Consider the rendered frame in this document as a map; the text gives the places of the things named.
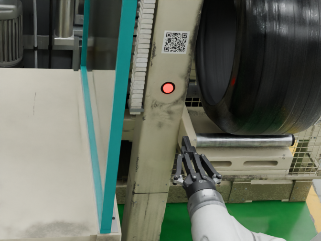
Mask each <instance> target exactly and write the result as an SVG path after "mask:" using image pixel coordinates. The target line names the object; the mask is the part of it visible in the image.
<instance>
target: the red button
mask: <svg viewBox="0 0 321 241"><path fill-rule="evenodd" d="M163 90H164V92H166V93H169V92H171V91H172V90H173V86H172V85H171V84H166V85H164V87H163Z"/></svg>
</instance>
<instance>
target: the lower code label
mask: <svg viewBox="0 0 321 241"><path fill-rule="evenodd" d="M189 35H190V32H188V31H165V32H164V38H163V45H162V51H161V53H165V54H186V51H187V45H188V40H189Z"/></svg>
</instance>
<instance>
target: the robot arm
mask: <svg viewBox="0 0 321 241"><path fill-rule="evenodd" d="M191 160H192V162H193V165H194V168H195V171H196V173H195V171H194V169H193V166H192V163H191ZM182 162H183V164H184V167H185V171H186V174H187V177H186V178H185V179H184V180H183V179H182V175H181V171H182ZM205 171H206V173H207V174H208V175H206V174H205ZM221 180H222V175H221V174H219V173H218V172H217V171H216V170H215V169H214V167H213V166H212V164H211V163H210V162H209V160H208V159H207V157H206V156H205V155H204V154H201V155H199V154H198V153H197V152H196V149H195V147H194V146H191V143H190V140H189V137H188V136H183V137H182V147H181V154H178V156H177V162H176V174H175V175H174V177H173V183H172V184H173V185H177V184H179V185H182V187H183V189H184V190H185V191H186V196H187V199H188V204H187V209H188V213H189V216H190V221H191V224H192V227H191V233H192V239H193V241H286V240H285V239H282V238H277V237H273V236H270V235H266V234H263V233H255V232H252V231H249V230H248V229H246V228H245V227H244V226H242V225H241V224H240V223H239V222H238V221H237V220H236V219H235V218H234V217H233V216H230V215H229V213H228V212H227V208H226V206H225V203H224V200H223V198H222V195H221V194H220V193H219V192H217V190H216V187H215V184H218V185H219V184H221ZM310 241H321V232H319V233H318V234H317V235H316V236H315V237H314V238H312V239H311V240H310Z"/></svg>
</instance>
